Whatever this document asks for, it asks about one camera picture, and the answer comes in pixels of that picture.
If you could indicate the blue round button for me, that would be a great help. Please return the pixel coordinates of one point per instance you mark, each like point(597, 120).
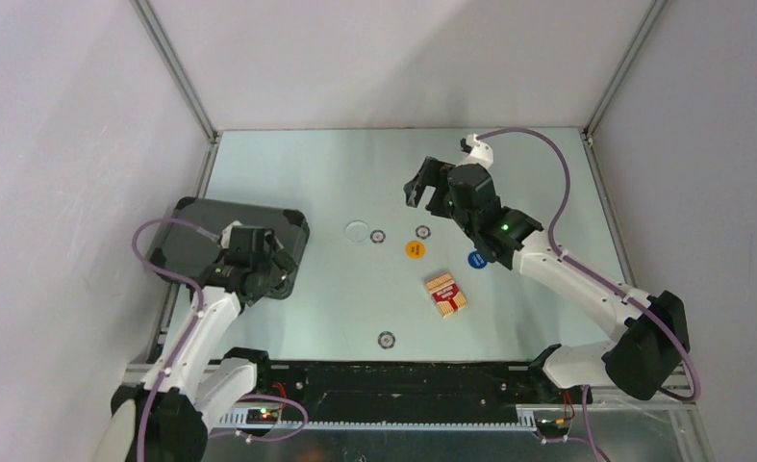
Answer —
point(476, 261)

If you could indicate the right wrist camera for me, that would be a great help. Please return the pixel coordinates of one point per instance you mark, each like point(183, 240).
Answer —
point(477, 152)

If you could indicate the poker chip middle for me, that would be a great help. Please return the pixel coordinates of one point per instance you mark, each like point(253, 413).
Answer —
point(423, 232)

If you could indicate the orange round button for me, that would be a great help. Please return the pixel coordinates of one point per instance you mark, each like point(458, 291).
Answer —
point(415, 249)

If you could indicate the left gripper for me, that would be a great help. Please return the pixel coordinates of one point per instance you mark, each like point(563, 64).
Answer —
point(283, 261)

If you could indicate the poker chip front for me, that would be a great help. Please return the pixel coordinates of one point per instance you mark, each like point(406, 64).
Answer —
point(386, 340)

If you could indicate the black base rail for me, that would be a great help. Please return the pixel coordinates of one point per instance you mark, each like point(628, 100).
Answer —
point(413, 392)

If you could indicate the red playing card box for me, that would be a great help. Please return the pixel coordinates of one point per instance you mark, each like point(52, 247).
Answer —
point(446, 294)

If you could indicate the poker chip near disc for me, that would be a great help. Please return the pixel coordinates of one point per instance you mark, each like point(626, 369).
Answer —
point(377, 236)

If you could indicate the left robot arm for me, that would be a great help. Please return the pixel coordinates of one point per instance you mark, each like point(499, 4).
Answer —
point(170, 413)

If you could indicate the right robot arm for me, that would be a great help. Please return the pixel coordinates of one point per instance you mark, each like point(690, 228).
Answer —
point(646, 334)

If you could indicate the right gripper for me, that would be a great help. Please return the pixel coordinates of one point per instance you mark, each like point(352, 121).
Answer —
point(433, 173)

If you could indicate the clear round disc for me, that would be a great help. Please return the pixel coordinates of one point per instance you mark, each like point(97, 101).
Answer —
point(356, 231)

